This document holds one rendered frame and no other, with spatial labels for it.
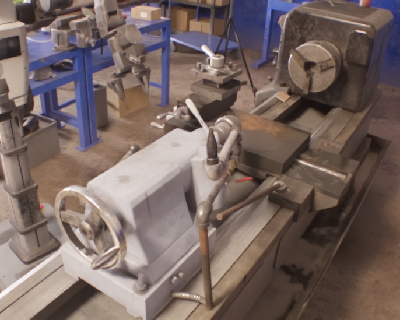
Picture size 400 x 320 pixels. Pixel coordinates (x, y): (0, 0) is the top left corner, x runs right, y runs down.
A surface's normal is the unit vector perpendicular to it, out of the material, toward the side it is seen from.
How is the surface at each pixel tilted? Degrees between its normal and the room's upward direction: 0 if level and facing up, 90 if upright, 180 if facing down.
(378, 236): 0
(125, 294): 90
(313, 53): 90
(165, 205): 76
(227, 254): 0
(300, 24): 90
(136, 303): 90
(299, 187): 0
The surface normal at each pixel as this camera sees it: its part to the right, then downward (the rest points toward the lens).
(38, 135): 0.86, 0.31
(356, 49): -0.55, 0.43
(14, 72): 0.71, 0.40
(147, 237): 0.80, 0.02
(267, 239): 0.04, -0.84
